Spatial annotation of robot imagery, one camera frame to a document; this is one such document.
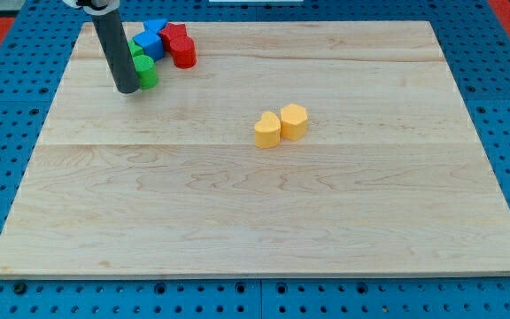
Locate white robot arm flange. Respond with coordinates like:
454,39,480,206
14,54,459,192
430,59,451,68
63,0,120,16

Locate yellow heart block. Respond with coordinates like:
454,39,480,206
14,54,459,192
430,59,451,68
254,111,281,149

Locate yellow hexagon block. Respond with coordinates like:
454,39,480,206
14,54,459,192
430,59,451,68
280,104,308,141

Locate red cylinder block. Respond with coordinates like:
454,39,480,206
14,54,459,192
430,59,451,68
170,36,197,69

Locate light wooden board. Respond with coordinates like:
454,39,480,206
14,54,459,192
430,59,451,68
0,21,510,280

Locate green cylinder block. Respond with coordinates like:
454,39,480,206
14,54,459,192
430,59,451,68
133,55,158,89

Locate red star block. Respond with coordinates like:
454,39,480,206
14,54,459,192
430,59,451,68
158,22,188,52

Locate blue cube block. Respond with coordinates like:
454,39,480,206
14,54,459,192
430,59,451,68
133,30,165,61

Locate green block behind rod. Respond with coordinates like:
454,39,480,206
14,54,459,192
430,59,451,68
127,40,144,57

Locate blue triangle block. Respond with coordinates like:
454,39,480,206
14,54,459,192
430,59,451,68
143,18,168,34

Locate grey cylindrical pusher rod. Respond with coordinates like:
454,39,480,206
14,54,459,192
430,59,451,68
92,2,140,94

